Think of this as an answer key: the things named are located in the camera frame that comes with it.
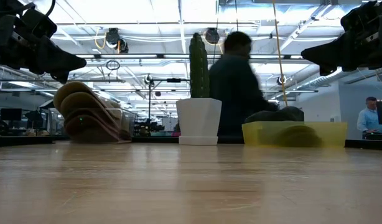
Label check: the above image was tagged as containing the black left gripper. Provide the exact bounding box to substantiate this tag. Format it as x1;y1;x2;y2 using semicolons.
0;12;88;84

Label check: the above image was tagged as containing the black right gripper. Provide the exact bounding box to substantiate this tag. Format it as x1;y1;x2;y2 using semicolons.
301;18;382;77

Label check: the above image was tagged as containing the beige baseball cap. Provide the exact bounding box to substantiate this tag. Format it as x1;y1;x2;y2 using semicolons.
59;92;119;121
53;81;97;108

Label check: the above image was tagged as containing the maroon baseball cap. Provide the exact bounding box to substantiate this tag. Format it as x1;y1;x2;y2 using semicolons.
63;108;125;142

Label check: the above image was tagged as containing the dark grey baseball cap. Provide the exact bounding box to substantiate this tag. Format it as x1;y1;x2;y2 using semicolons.
276;124;323;147
244;106;305;124

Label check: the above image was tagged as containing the person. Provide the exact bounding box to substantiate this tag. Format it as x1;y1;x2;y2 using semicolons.
208;30;281;138
356;96;382;134

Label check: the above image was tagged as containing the clear plastic bin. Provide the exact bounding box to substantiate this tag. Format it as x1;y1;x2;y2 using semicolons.
49;99;137;144

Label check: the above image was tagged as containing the black equipment stand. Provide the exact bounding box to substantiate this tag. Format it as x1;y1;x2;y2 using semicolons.
144;74;192;123

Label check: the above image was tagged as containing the yellow plastic bin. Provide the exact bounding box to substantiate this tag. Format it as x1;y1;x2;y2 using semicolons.
241;121;348;149

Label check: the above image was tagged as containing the tall green cactus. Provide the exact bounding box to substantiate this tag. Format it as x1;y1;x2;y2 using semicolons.
189;32;210;100

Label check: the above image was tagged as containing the white hexagonal plant pot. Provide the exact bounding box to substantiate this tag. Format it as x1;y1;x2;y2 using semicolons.
175;98;222;138

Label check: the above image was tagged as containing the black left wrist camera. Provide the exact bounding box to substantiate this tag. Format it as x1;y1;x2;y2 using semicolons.
21;7;58;39

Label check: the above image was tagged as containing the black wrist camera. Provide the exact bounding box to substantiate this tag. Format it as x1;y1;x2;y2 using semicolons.
21;7;58;39
340;1;380;32

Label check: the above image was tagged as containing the yellow hanging cable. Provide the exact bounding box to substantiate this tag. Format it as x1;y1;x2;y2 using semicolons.
271;0;288;108

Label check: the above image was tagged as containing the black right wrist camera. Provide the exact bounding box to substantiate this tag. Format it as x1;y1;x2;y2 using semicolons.
340;1;380;32

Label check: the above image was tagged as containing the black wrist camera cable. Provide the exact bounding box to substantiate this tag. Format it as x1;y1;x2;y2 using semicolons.
43;0;57;17

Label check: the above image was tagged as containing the black ceiling cable reel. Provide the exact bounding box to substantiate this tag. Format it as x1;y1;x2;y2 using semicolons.
205;27;221;45
104;27;129;54

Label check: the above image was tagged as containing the black aluminium rig frame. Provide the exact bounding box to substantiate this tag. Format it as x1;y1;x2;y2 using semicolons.
0;135;382;149

